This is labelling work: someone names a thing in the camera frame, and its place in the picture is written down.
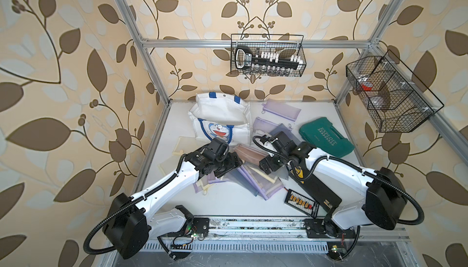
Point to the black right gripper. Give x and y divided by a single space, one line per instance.
264 166

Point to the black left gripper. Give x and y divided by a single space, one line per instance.
233 163

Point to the pink mesh pouch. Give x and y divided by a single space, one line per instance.
250 154

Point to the purple mesh pouch pile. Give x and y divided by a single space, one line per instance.
256 182

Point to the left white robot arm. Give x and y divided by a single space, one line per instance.
133 220

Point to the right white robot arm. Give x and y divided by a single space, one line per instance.
352 196

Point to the blue-grey mesh pouch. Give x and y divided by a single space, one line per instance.
287 131

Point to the small purple yellow pouch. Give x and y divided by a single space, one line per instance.
202 185

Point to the purple mesh pouch near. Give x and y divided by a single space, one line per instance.
264 125

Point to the white Doraemon canvas bag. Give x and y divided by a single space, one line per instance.
221 115

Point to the yellow mesh pouch left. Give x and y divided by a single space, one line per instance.
185 145

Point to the black charger board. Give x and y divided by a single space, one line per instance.
302 203

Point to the green plastic tool case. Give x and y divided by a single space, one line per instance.
322 134

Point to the black box yellow label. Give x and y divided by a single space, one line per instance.
316 189

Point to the black wire basket back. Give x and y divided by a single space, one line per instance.
272 55

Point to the black wire basket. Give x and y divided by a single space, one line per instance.
272 55
397 98

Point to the black wire basket right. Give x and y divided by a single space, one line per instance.
397 98

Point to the aluminium frame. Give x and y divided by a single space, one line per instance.
187 47

